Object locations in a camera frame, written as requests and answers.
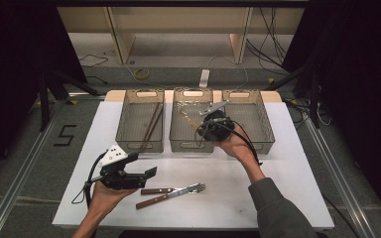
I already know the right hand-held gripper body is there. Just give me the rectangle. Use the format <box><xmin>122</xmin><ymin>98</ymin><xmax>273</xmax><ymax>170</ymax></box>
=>
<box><xmin>195</xmin><ymin>100</ymin><xmax>236</xmax><ymax>143</ymax></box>

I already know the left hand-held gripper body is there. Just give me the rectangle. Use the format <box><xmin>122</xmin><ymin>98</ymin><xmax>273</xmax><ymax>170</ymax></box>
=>
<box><xmin>97</xmin><ymin>144</ymin><xmax>148</xmax><ymax>191</ymax></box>

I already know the wooden-handled knife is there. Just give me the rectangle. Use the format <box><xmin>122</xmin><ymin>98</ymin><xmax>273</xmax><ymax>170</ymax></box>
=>
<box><xmin>140</xmin><ymin>186</ymin><xmax>196</xmax><ymax>196</ymax></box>

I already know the wooden-handled fork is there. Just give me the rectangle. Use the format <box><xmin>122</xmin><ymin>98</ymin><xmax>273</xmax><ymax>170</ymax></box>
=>
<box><xmin>135</xmin><ymin>182</ymin><xmax>207</xmax><ymax>210</ymax></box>

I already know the grey transparent plastic bin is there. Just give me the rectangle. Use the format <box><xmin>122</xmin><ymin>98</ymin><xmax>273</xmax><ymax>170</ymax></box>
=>
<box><xmin>114</xmin><ymin>88</ymin><xmax>166</xmax><ymax>154</ymax></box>
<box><xmin>169</xmin><ymin>86</ymin><xmax>217</xmax><ymax>154</ymax></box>
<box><xmin>221</xmin><ymin>89</ymin><xmax>276</xmax><ymax>156</ymax></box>

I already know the brown wooden chopstick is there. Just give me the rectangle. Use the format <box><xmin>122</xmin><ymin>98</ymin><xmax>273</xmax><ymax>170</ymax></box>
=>
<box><xmin>144</xmin><ymin>108</ymin><xmax>165</xmax><ymax>147</ymax></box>
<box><xmin>140</xmin><ymin>102</ymin><xmax>162</xmax><ymax>152</ymax></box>

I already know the person's left hand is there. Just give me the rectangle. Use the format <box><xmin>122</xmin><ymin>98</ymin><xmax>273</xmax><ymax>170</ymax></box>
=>
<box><xmin>88</xmin><ymin>179</ymin><xmax>139</xmax><ymax>214</ymax></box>

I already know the white power strip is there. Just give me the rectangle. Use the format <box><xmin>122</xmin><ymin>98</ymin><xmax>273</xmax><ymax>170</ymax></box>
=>
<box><xmin>198</xmin><ymin>68</ymin><xmax>211</xmax><ymax>89</ymax></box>

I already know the yellow tape roll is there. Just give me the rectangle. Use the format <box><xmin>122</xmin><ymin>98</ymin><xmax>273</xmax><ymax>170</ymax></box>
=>
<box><xmin>134</xmin><ymin>66</ymin><xmax>152</xmax><ymax>81</ymax></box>

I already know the black metal stand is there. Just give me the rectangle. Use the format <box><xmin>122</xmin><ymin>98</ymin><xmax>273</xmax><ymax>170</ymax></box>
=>
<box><xmin>263</xmin><ymin>60</ymin><xmax>323</xmax><ymax>129</ymax></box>
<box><xmin>37</xmin><ymin>68</ymin><xmax>102</xmax><ymax>133</ymax></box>

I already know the wooden shelf unit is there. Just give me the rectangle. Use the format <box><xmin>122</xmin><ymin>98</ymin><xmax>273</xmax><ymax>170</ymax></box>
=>
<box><xmin>56</xmin><ymin>6</ymin><xmax>306</xmax><ymax>65</ymax></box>

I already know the black curtain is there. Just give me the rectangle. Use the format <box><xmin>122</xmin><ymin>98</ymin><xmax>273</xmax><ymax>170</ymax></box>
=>
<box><xmin>281</xmin><ymin>0</ymin><xmax>381</xmax><ymax>219</ymax></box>
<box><xmin>0</xmin><ymin>0</ymin><xmax>88</xmax><ymax>186</ymax></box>

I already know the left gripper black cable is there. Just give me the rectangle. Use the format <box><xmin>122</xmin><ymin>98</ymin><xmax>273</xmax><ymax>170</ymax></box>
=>
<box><xmin>70</xmin><ymin>151</ymin><xmax>109</xmax><ymax>210</ymax></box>

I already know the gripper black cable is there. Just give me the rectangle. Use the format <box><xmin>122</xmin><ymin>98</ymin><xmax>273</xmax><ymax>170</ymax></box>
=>
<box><xmin>193</xmin><ymin>118</ymin><xmax>264</xmax><ymax>167</ymax></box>
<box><xmin>70</xmin><ymin>151</ymin><xmax>109</xmax><ymax>210</ymax></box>

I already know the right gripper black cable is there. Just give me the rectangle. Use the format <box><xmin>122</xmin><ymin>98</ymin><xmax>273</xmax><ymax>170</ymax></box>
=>
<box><xmin>193</xmin><ymin>118</ymin><xmax>264</xmax><ymax>167</ymax></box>

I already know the white floor cable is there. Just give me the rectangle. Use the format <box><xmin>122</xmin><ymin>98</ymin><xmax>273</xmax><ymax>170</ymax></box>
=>
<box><xmin>207</xmin><ymin>54</ymin><xmax>250</xmax><ymax>91</ymax></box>

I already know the bundle of black cables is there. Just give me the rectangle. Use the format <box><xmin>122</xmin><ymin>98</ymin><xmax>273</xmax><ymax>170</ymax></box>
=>
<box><xmin>245</xmin><ymin>6</ymin><xmax>290</xmax><ymax>76</ymax></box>

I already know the aluminium floor rail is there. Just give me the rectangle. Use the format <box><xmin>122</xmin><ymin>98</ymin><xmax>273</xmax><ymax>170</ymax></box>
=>
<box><xmin>0</xmin><ymin>98</ymin><xmax>66</xmax><ymax>238</ymax></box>
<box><xmin>304</xmin><ymin>115</ymin><xmax>380</xmax><ymax>238</ymax></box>

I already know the thin black floor cable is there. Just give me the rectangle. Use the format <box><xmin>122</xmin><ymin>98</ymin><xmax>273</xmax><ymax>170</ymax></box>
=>
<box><xmin>77</xmin><ymin>54</ymin><xmax>110</xmax><ymax>86</ymax></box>

